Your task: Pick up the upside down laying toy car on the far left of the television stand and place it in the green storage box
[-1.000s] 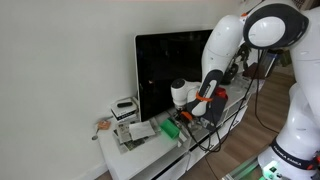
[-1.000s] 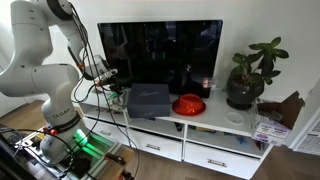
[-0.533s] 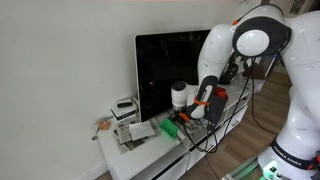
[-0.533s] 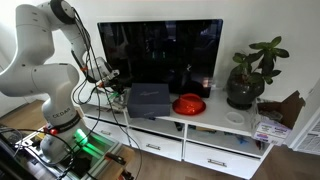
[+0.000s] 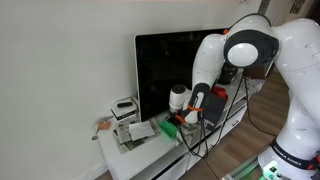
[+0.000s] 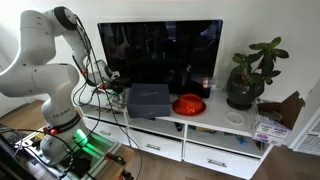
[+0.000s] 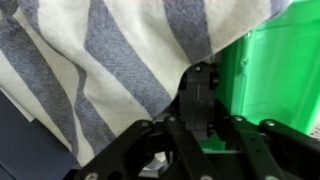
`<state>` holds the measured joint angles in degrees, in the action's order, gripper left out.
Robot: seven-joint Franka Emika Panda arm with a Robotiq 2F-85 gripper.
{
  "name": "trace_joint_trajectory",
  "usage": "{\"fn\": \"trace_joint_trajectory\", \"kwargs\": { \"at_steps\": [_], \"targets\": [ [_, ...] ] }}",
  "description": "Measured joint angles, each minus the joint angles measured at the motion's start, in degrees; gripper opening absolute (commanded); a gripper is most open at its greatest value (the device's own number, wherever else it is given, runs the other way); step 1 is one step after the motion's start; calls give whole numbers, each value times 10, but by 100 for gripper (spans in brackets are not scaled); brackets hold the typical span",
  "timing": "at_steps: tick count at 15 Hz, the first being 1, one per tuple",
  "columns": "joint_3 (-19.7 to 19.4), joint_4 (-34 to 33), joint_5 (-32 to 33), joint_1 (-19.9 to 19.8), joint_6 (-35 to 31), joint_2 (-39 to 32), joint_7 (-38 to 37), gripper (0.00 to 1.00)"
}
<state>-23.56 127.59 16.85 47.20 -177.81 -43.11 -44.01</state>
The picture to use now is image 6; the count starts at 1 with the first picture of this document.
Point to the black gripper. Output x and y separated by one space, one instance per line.
116 83

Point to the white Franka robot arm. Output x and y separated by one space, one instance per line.
36 76

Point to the medium white drawer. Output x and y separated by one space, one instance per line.
156 145

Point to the white wall vent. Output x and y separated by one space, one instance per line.
308 138

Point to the purple and white carton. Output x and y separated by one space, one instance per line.
270 132

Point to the black pot saucer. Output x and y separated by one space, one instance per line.
240 107

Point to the black flat screen television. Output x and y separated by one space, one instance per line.
160 53

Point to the small white drawer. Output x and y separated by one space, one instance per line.
110 130

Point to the small white dish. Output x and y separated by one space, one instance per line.
235 118

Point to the wide white drawer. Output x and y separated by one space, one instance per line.
220 161

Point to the dark blue box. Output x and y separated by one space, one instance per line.
148 100

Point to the red bowl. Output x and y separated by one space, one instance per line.
188 105

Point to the brown cardboard box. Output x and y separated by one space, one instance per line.
290 110

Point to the robot base platform green light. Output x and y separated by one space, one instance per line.
100 146

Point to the green leafy plant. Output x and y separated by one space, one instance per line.
266 56

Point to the white television stand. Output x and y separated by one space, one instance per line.
215 108

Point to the dark glossy plant pot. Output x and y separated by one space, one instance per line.
243 94

